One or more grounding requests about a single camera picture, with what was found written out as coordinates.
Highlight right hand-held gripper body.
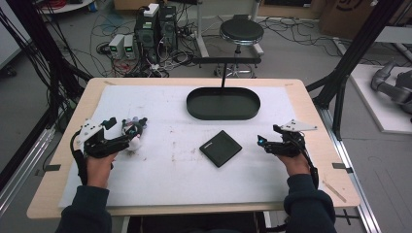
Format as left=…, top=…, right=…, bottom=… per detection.
left=267, top=118, right=319, bottom=159

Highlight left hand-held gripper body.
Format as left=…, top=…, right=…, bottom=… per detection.
left=76, top=118, right=131, bottom=160

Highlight person's right hand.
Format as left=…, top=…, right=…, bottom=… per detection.
left=276, top=152, right=312, bottom=178

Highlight person's left hand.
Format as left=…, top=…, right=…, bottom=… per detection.
left=86, top=151, right=119, bottom=188

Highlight light wooden table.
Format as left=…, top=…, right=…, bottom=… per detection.
left=26, top=77, right=361, bottom=220

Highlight black flat square box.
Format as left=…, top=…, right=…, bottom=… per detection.
left=198, top=129, right=244, bottom=169

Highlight black tape strip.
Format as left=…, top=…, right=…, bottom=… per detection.
left=331, top=162, right=355, bottom=175
left=34, top=163, right=62, bottom=178

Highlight black oval tray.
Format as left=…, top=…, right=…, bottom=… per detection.
left=186, top=85, right=262, bottom=121

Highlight thin wooden stick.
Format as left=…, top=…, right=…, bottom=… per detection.
left=322, top=180, right=348, bottom=204

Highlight white foam mat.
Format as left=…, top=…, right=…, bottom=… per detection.
left=57, top=83, right=326, bottom=209

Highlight grey bench power supply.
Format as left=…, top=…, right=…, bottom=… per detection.
left=108, top=33, right=126, bottom=60
left=122, top=34, right=137, bottom=60

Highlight black T-shaped stand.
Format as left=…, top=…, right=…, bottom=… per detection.
left=191, top=56, right=262, bottom=88

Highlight white platform board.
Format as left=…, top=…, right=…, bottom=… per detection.
left=349, top=63, right=412, bottom=136

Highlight black computer tower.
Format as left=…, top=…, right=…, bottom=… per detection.
left=157, top=5, right=179, bottom=52
left=133, top=14, right=160, bottom=64

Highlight black round stool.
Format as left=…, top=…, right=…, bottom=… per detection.
left=213, top=17, right=265, bottom=79

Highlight white box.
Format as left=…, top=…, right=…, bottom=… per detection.
left=143, top=2, right=160, bottom=18

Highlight white round table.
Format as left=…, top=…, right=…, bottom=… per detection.
left=34, top=0, right=95, bottom=16

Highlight brown cardboard box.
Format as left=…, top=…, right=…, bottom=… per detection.
left=318, top=0, right=378, bottom=32

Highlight left hand-held gripper cable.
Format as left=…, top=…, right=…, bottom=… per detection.
left=70, top=128, right=89, bottom=187

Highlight hand-held gripper cable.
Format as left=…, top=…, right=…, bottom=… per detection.
left=299, top=142, right=321, bottom=191
left=70, top=128, right=89, bottom=187

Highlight right hand-held gripper cable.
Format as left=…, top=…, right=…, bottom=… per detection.
left=299, top=142, right=321, bottom=191

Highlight aluminium rail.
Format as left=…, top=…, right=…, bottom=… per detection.
left=318, top=106, right=384, bottom=233
left=0, top=126, right=56, bottom=216

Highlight tangle of floor cables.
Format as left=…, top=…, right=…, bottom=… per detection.
left=89, top=3, right=203, bottom=79

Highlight black frame post with cables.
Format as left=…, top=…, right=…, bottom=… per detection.
left=0, top=0, right=93, bottom=134

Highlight black floor cables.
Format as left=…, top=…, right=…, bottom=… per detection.
left=261, top=17, right=343, bottom=57

